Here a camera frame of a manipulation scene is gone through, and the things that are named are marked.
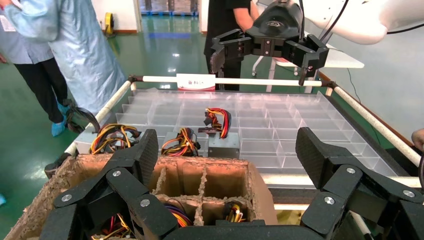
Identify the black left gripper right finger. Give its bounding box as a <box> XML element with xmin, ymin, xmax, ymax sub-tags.
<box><xmin>295</xmin><ymin>127</ymin><xmax>424</xmax><ymax>238</ymax></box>

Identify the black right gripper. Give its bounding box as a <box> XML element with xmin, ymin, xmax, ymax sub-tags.
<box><xmin>209</xmin><ymin>1</ymin><xmax>330</xmax><ymax>86</ymax></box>

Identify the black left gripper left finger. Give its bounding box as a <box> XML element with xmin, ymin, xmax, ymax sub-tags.
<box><xmin>53</xmin><ymin>129</ymin><xmax>179</xmax><ymax>240</ymax></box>

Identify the bare person hand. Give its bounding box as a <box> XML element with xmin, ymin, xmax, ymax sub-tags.
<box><xmin>411</xmin><ymin>128</ymin><xmax>424</xmax><ymax>152</ymax></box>

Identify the person in black shirt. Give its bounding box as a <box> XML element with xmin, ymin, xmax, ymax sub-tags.
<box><xmin>203</xmin><ymin>0</ymin><xmax>261</xmax><ymax>92</ymax></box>

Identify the white folding table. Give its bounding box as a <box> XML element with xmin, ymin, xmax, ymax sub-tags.
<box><xmin>251</xmin><ymin>31</ymin><xmax>365</xmax><ymax>94</ymax></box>

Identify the clear plastic divider tray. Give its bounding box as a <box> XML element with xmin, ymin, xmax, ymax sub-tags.
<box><xmin>74</xmin><ymin>89</ymin><xmax>398</xmax><ymax>178</ymax></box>

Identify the brown cardboard divider box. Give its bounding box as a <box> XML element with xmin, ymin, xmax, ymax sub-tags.
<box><xmin>4</xmin><ymin>153</ymin><xmax>279</xmax><ymax>240</ymax></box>

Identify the red white label sign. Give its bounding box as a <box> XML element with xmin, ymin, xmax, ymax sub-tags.
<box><xmin>176</xmin><ymin>73</ymin><xmax>216</xmax><ymax>92</ymax></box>

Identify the power supply with black connectors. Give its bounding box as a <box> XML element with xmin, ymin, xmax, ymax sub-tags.
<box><xmin>198</xmin><ymin>107</ymin><xmax>241</xmax><ymax>160</ymax></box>

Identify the blue pallet row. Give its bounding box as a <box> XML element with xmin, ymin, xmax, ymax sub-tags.
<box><xmin>140</xmin><ymin>10</ymin><xmax>200</xmax><ymax>17</ymax></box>

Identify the person in black trousers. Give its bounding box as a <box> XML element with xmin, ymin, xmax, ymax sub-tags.
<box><xmin>0</xmin><ymin>0</ymin><xmax>72</xmax><ymax>137</ymax></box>

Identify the person in blue coat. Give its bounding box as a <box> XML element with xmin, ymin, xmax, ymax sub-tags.
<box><xmin>4</xmin><ymin>0</ymin><xmax>127</xmax><ymax>115</ymax></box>

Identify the yellow floor fan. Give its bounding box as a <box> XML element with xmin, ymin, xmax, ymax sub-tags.
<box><xmin>104</xmin><ymin>12</ymin><xmax>116</xmax><ymax>38</ymax></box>

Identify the white tube cart frame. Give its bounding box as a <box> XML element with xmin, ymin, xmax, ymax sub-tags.
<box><xmin>44</xmin><ymin>74</ymin><xmax>424</xmax><ymax>213</ymax></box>

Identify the power supply with coloured wires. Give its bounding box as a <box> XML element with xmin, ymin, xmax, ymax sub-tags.
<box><xmin>223</xmin><ymin>201</ymin><xmax>248</xmax><ymax>223</ymax></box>
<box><xmin>91</xmin><ymin>213</ymin><xmax>133</xmax><ymax>240</ymax></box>
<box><xmin>89</xmin><ymin>123</ymin><xmax>143</xmax><ymax>156</ymax></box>
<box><xmin>161</xmin><ymin>127</ymin><xmax>202</xmax><ymax>158</ymax></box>

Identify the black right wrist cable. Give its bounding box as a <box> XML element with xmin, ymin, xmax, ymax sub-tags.
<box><xmin>298</xmin><ymin>0</ymin><xmax>350</xmax><ymax>43</ymax></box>

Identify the power supply with black cable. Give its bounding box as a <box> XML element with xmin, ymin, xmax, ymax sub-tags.
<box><xmin>64</xmin><ymin>99</ymin><xmax>102</xmax><ymax>155</ymax></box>

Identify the power supply with purple wires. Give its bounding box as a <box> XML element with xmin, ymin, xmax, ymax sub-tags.
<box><xmin>163</xmin><ymin>203</ymin><xmax>194</xmax><ymax>228</ymax></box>

